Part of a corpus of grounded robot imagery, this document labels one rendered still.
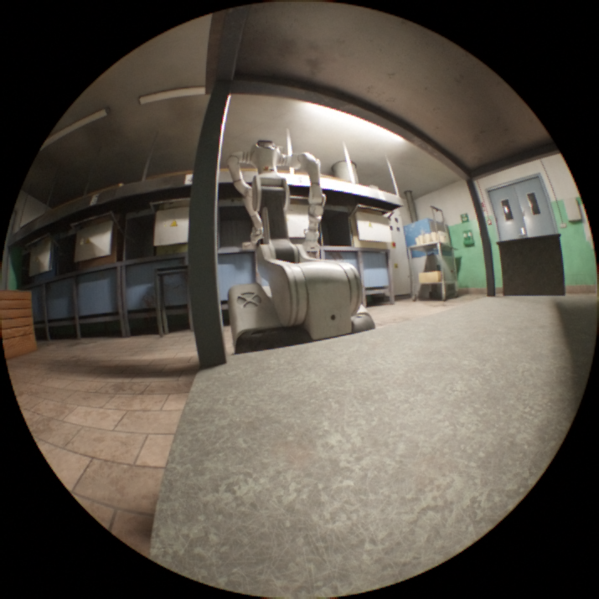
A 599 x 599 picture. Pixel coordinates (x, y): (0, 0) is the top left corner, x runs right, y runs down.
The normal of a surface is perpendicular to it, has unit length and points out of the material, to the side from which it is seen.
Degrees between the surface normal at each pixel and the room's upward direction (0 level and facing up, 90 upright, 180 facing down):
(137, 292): 90
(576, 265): 90
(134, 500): 0
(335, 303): 90
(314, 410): 0
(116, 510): 0
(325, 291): 90
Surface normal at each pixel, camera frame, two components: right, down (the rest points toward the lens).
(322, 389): -0.09, -1.00
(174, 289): 0.33, 0.00
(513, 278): -0.91, 0.10
